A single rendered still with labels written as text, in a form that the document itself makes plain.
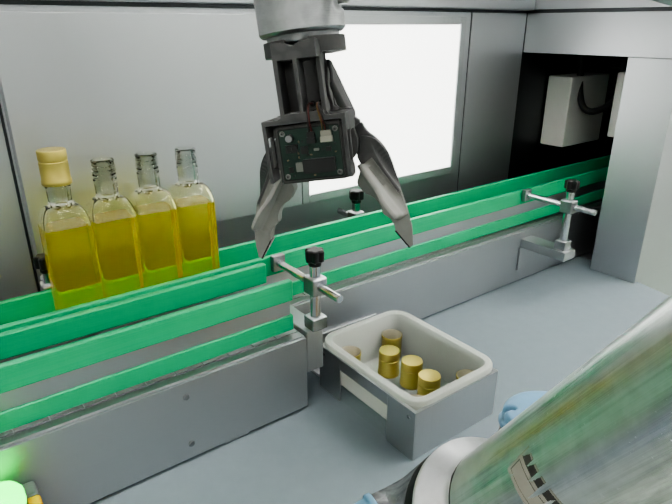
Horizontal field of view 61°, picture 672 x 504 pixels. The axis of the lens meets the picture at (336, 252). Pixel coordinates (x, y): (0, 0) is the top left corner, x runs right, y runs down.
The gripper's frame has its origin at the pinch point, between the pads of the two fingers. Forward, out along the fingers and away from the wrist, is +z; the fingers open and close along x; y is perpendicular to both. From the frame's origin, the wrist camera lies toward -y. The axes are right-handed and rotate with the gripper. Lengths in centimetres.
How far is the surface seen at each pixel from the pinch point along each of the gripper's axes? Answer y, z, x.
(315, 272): -21.1, 9.3, -7.3
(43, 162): -9.3, -11.2, -36.1
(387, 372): -28.3, 29.6, 0.5
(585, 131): -113, 5, 52
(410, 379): -25.7, 29.5, 4.3
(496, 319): -55, 34, 21
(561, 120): -106, 1, 44
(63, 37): -23, -26, -38
